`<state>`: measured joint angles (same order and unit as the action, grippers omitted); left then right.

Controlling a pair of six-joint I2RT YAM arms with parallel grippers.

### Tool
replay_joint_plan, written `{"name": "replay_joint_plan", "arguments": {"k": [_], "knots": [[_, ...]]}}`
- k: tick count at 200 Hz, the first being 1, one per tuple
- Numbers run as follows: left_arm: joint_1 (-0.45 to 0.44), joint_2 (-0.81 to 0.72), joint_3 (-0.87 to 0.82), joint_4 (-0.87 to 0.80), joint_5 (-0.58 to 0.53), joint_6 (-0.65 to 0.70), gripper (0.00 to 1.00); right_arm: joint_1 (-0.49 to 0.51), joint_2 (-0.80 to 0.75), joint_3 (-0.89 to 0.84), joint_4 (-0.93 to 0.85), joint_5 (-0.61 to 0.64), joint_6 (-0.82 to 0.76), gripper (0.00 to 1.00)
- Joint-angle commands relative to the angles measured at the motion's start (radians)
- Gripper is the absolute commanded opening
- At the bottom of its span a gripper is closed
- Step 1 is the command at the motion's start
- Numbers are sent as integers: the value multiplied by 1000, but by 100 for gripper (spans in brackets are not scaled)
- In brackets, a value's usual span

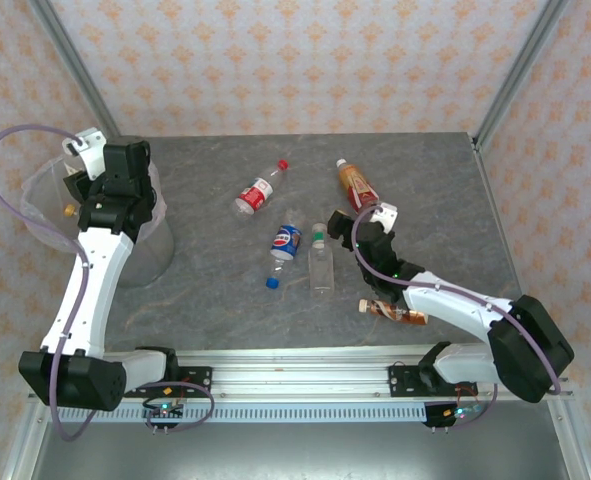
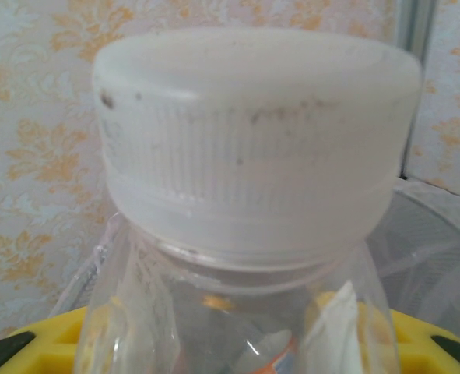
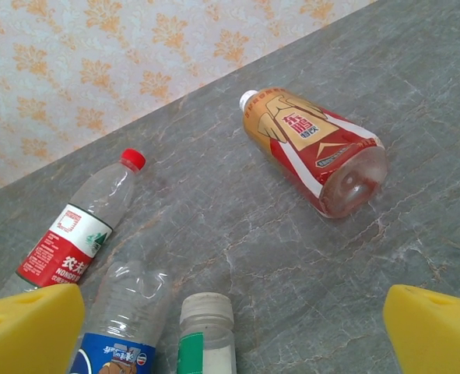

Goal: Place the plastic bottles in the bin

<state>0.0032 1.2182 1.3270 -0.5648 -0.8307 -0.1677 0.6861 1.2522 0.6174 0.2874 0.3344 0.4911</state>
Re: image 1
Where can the square clear green cap bottle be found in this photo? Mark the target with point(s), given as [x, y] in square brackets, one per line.
[321, 265]

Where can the brown coffee drink bottle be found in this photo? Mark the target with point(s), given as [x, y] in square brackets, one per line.
[380, 309]

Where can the blue pepsi bottle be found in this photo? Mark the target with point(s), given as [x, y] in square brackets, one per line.
[286, 242]

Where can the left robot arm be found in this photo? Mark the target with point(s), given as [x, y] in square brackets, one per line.
[90, 290]

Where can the clear plastic bin liner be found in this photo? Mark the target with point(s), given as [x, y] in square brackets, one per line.
[40, 220]

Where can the translucent grey plastic bin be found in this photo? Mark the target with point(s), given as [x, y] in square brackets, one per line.
[145, 260]

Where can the orange brown tea bottle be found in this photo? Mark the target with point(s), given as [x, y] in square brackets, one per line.
[357, 185]

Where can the red label water bottle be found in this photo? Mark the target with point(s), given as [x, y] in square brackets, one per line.
[257, 192]

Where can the grey metal shelf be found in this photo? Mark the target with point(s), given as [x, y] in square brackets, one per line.
[300, 450]

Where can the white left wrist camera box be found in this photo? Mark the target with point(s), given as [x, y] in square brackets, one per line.
[92, 155]

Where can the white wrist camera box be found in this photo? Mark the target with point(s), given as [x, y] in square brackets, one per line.
[92, 155]
[385, 215]

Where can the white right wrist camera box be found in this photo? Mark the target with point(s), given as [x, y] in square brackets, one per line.
[385, 215]

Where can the aluminium frame post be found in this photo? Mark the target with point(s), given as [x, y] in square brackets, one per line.
[520, 70]
[75, 70]

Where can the aluminium table edge rail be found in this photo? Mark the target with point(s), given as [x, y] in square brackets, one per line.
[494, 200]

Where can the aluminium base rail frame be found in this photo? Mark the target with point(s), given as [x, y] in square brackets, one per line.
[300, 370]

